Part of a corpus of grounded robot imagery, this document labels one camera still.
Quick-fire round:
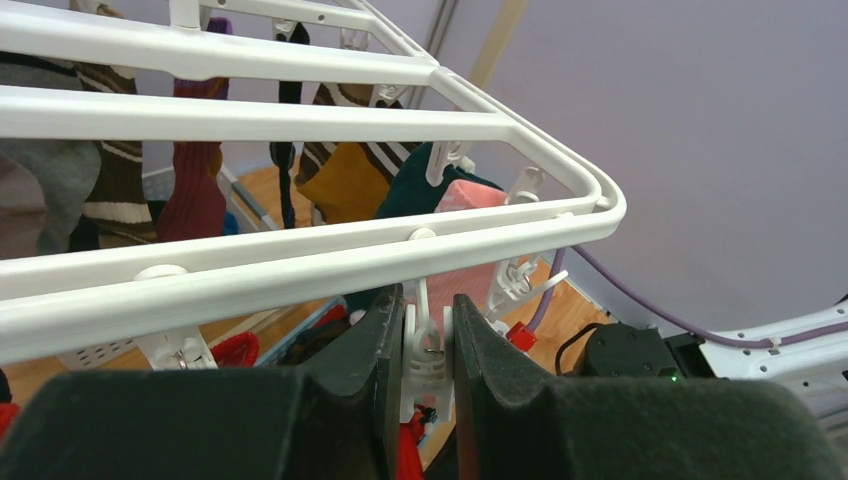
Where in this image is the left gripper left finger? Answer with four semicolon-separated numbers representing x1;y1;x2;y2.
1;285;403;479

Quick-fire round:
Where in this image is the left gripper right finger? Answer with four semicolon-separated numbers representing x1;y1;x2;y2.
453;294;842;479

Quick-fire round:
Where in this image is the white hanger clip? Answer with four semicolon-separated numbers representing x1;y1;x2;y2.
399;278;455;423

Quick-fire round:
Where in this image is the white clip sock hanger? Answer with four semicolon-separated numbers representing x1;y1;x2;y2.
0;0;627;372

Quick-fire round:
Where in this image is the red snowman sock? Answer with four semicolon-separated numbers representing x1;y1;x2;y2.
0;370;21;437

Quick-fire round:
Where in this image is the red santa sock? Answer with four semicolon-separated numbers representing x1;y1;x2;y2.
210;332;259;368

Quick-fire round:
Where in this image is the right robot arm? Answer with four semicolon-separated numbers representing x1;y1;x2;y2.
553;301;847;432

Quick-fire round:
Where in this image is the blue plastic basket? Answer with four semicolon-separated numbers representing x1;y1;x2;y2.
254;296;345;367

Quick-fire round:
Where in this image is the mustard yellow sock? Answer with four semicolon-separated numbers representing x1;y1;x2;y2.
295;142;390;226

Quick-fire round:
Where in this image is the pink patterned sock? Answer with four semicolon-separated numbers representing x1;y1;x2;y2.
426;179;506;332

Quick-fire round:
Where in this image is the dark green sock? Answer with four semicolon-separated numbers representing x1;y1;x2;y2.
375;143;506;322

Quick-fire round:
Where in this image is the white plastic basket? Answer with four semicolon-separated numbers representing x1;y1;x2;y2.
57;171;279;370

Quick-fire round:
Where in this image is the brown striped sock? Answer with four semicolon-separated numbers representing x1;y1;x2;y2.
73;61;157;248

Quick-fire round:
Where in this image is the grey sock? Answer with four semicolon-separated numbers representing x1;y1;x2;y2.
1;52;101;255

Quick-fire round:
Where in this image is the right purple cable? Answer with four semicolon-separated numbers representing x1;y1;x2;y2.
506;245;848;352

